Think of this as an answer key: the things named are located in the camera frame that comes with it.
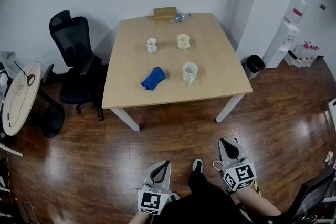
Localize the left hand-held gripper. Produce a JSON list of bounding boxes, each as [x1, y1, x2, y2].
[[136, 160, 172, 216]]

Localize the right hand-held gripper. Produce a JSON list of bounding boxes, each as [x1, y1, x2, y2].
[[218, 137, 257, 193]]

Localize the large white mug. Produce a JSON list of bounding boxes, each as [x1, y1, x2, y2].
[[182, 61, 199, 85]]

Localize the blue cloth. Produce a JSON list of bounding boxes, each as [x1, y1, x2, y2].
[[140, 66, 167, 92]]

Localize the cream mug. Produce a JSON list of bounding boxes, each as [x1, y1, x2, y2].
[[177, 33, 191, 50]]

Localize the white mug with brown rim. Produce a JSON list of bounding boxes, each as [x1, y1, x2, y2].
[[145, 37, 159, 54]]

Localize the person's left forearm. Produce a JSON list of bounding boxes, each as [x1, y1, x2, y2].
[[128, 211, 156, 224]]

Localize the person's right forearm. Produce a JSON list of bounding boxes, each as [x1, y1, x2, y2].
[[233, 186, 282, 219]]

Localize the white table leg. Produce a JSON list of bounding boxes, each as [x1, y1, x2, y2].
[[215, 93, 246, 123], [110, 107, 141, 132]]

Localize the person's black trousers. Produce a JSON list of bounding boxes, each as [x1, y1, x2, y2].
[[156, 170, 254, 224]]

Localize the black waste bin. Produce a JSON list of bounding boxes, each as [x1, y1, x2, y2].
[[244, 54, 266, 80]]

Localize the crumpled paper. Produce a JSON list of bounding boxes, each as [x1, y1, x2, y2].
[[324, 150, 335, 166]]

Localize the white cabinet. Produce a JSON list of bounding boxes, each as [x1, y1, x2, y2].
[[327, 98, 336, 135]]

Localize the white water dispenser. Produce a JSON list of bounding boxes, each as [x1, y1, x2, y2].
[[262, 20, 300, 69]]

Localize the pack of water bottles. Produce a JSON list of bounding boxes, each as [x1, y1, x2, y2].
[[290, 41, 320, 69]]

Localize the black mesh office chair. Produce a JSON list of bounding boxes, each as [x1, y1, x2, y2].
[[48, 9, 109, 122]]

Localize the clear plastic water bottle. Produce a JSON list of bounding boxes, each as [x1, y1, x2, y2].
[[170, 13, 193, 24]]

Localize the white board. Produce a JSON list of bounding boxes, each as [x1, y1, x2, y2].
[[0, 142, 24, 158]]

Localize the round beige side table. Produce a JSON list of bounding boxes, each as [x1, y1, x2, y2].
[[2, 62, 66, 139]]

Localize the brown cardboard box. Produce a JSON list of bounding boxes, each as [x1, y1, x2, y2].
[[153, 6, 177, 21]]

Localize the clear water jug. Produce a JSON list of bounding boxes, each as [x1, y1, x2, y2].
[[288, 0, 308, 25]]

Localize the thin dark cable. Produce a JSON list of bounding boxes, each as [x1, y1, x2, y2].
[[6, 83, 28, 128]]

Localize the black ring stand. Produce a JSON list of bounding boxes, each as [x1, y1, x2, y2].
[[13, 60, 36, 87]]

